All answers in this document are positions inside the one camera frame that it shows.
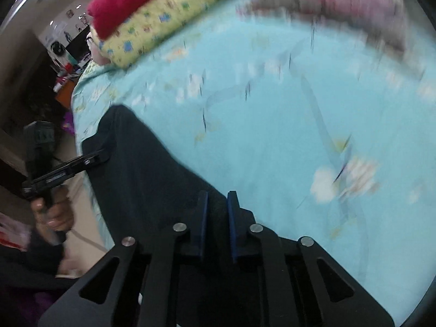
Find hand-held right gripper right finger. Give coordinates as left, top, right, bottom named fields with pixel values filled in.
left=228, top=191, right=395, bottom=327

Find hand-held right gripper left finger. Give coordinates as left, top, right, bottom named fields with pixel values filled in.
left=38, top=191, right=209, bottom=327

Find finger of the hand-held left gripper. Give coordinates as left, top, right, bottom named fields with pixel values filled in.
left=70, top=150, right=110, bottom=171

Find black pants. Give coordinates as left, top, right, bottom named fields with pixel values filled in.
left=82, top=105, right=290, bottom=256

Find person's left forearm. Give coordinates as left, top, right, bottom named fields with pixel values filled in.
left=20, top=228, right=66, bottom=275

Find person's left hand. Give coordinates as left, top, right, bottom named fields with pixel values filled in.
left=31, top=186, right=74, bottom=232

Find orange desk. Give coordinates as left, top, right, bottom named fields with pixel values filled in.
left=54, top=78, right=80, bottom=111

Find light blue printed bedsheet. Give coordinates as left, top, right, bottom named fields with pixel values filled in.
left=70, top=0, right=436, bottom=324

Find black monitor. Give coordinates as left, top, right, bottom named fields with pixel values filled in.
left=65, top=27, right=92, bottom=62

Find yellow printed pillow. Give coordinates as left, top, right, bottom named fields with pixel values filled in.
left=89, top=0, right=254, bottom=69

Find red pillow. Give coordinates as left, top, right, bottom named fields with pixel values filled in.
left=87, top=0, right=195, bottom=40

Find purple pink blanket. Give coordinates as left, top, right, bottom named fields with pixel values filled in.
left=238, top=0, right=426, bottom=79

